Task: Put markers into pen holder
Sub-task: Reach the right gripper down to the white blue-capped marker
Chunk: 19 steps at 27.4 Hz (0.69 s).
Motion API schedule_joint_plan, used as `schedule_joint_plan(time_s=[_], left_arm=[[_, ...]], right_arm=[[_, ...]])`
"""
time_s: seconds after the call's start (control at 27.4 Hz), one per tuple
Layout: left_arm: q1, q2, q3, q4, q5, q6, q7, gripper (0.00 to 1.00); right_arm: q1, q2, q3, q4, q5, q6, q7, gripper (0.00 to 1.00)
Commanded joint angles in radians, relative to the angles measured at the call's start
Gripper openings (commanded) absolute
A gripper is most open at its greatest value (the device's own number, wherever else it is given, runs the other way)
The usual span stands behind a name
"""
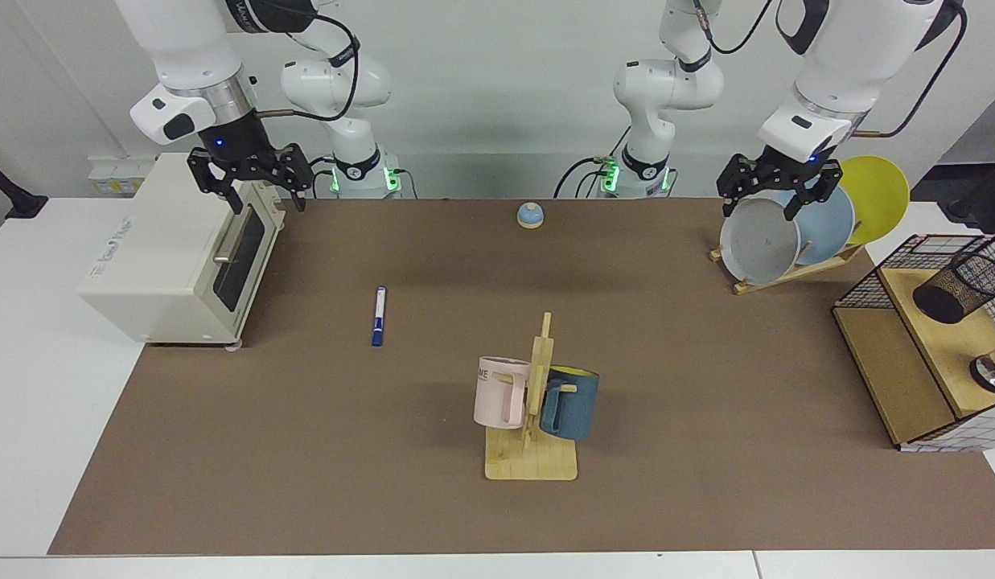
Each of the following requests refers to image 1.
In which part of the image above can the black mesh pen holder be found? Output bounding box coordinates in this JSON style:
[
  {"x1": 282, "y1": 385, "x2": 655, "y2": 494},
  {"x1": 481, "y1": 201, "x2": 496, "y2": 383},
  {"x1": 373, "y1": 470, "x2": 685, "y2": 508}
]
[{"x1": 913, "y1": 251, "x2": 995, "y2": 325}]

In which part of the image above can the light blue plate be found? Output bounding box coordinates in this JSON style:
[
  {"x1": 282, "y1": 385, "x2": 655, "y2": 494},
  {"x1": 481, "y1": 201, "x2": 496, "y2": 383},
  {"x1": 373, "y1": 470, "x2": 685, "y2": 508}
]
[{"x1": 775, "y1": 181, "x2": 856, "y2": 266}]

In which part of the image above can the grey plate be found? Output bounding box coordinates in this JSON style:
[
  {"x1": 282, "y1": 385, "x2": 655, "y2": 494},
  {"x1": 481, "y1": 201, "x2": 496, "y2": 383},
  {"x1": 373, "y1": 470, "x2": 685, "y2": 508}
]
[{"x1": 719, "y1": 198, "x2": 801, "y2": 286}]

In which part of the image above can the wooden plate rack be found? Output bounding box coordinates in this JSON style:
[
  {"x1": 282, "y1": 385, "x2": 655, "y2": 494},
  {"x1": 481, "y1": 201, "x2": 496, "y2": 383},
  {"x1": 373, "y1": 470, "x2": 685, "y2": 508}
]
[{"x1": 709, "y1": 241, "x2": 865, "y2": 296}]

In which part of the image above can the yellow plate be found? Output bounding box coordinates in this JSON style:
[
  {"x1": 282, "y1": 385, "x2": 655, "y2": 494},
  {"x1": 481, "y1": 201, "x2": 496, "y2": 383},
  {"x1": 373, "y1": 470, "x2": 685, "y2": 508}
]
[{"x1": 831, "y1": 155, "x2": 911, "y2": 246}]

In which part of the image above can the pale toaster oven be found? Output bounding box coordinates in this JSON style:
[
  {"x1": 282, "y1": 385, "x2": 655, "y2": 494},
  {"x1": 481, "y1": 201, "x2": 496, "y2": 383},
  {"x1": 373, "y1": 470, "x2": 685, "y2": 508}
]
[{"x1": 77, "y1": 153, "x2": 287, "y2": 349}]

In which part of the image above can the black stand foot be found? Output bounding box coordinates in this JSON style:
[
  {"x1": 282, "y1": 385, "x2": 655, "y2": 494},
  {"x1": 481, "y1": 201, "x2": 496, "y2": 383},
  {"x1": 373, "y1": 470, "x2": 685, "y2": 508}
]
[{"x1": 0, "y1": 154, "x2": 49, "y2": 220}]

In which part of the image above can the dark blue cup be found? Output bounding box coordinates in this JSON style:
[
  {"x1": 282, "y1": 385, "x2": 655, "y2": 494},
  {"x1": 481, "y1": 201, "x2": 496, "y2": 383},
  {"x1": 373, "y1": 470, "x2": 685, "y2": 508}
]
[{"x1": 539, "y1": 366, "x2": 601, "y2": 442}]

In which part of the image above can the brown table cloth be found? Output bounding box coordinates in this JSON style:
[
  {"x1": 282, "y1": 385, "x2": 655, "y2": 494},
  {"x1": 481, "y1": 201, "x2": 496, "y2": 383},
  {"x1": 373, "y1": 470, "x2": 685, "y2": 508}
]
[{"x1": 48, "y1": 199, "x2": 995, "y2": 556}]

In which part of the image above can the silver metal round thing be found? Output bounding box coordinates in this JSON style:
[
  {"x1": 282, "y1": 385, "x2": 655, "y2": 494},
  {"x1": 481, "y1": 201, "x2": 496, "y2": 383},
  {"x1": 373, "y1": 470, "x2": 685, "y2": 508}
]
[{"x1": 970, "y1": 342, "x2": 995, "y2": 393}]

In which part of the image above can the pink cup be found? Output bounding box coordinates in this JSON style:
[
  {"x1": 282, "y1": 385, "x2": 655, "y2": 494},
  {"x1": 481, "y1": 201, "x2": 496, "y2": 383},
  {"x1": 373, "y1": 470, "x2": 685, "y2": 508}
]
[{"x1": 474, "y1": 356, "x2": 532, "y2": 430}]

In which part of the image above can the wooden cup stand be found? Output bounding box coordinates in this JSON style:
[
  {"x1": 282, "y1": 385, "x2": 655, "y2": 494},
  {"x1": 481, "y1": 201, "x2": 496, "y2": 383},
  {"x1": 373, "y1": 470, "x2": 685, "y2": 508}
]
[{"x1": 485, "y1": 312, "x2": 579, "y2": 482}]

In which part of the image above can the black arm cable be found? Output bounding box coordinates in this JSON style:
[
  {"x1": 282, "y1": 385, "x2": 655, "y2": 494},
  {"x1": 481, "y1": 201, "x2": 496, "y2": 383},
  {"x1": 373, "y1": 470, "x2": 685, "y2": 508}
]
[
  {"x1": 693, "y1": 0, "x2": 969, "y2": 139},
  {"x1": 256, "y1": 0, "x2": 361, "y2": 123}
]

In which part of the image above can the wire basket with wooden floor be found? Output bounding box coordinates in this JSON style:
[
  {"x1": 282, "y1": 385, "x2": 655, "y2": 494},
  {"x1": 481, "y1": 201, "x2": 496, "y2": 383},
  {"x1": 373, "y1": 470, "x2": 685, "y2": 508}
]
[{"x1": 833, "y1": 233, "x2": 995, "y2": 453}]

